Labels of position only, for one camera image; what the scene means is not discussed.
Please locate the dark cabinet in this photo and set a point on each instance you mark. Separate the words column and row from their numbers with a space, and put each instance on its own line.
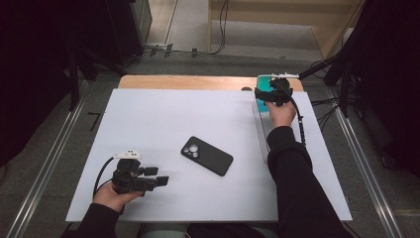
column 128, row 29

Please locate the dark curtain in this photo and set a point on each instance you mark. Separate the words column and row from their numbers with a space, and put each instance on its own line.
column 393, row 82
column 33, row 66

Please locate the light wooden furniture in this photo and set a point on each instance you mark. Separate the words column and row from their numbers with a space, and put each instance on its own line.
column 327, row 33

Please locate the clear plastic rack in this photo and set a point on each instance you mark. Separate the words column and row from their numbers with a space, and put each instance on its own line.
column 262, row 129

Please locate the black phone case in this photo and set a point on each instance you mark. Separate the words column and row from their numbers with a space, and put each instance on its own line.
column 211, row 158

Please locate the aluminium floor rail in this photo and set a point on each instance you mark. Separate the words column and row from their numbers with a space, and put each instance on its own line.
column 49, row 165
column 366, row 168

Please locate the black metal stand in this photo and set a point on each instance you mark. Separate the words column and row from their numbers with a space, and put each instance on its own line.
column 343, row 79
column 73, row 82

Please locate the person's right hand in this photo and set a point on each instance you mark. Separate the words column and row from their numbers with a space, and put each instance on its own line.
column 282, row 115

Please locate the teal phone case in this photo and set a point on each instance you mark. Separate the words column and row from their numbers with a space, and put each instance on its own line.
column 263, row 83

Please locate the person's left hand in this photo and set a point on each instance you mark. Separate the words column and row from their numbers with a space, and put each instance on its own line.
column 110, row 198

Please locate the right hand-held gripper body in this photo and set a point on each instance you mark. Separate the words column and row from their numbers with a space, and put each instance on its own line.
column 282, row 94

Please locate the small dark round object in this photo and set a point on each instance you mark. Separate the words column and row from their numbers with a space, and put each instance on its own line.
column 246, row 89

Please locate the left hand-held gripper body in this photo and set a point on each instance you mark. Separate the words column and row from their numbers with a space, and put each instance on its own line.
column 128, row 178

